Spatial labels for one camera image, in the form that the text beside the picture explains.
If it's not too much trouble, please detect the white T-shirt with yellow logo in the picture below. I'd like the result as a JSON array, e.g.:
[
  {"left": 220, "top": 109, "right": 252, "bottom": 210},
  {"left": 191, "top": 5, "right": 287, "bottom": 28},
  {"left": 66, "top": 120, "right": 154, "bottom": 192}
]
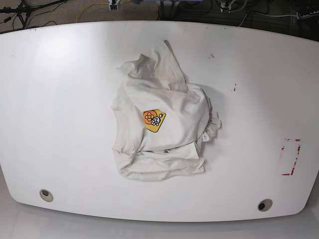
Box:
[{"left": 112, "top": 41, "right": 221, "bottom": 182}]

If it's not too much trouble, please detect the red tape rectangle marking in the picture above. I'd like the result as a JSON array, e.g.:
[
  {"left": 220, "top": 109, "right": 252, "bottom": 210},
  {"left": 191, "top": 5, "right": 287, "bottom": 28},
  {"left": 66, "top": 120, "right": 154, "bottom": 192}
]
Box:
[{"left": 278, "top": 138, "right": 302, "bottom": 176}]

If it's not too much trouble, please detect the black tripod stand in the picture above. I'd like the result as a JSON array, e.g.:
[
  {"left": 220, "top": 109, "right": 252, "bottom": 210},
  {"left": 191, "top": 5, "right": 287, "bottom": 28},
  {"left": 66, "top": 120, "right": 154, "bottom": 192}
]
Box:
[{"left": 0, "top": 0, "right": 67, "bottom": 29}]

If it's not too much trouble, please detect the white power strip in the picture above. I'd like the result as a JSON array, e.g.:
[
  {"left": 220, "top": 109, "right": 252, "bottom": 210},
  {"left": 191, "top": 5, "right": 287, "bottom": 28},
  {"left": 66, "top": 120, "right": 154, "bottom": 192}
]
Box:
[{"left": 297, "top": 5, "right": 319, "bottom": 20}]

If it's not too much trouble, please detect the yellow cable on floor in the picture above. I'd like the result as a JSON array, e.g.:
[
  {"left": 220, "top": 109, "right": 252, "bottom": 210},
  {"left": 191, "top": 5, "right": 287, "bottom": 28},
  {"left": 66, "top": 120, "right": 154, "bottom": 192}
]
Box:
[{"left": 76, "top": 1, "right": 110, "bottom": 23}]

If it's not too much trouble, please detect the right table cable grommet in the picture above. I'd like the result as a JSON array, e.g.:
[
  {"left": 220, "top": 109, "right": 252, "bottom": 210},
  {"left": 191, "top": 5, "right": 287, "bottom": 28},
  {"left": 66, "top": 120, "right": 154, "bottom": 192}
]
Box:
[{"left": 258, "top": 199, "right": 273, "bottom": 212}]

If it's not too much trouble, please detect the table cable grommet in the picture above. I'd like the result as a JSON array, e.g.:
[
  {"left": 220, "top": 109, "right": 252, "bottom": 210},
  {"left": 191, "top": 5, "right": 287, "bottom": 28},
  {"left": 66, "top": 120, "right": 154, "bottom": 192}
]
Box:
[
  {"left": 39, "top": 189, "right": 54, "bottom": 202},
  {"left": 258, "top": 199, "right": 273, "bottom": 212}
]

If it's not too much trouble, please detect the left table cable grommet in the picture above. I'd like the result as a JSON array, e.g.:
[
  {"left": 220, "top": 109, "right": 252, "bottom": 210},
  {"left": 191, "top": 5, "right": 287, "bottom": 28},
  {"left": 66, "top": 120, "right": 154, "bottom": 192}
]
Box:
[{"left": 39, "top": 189, "right": 54, "bottom": 202}]

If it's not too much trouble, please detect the white cable on floor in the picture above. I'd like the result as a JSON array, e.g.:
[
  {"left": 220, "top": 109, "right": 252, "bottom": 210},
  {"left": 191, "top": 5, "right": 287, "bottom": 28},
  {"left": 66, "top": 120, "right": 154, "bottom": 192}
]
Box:
[{"left": 238, "top": 12, "right": 300, "bottom": 27}]

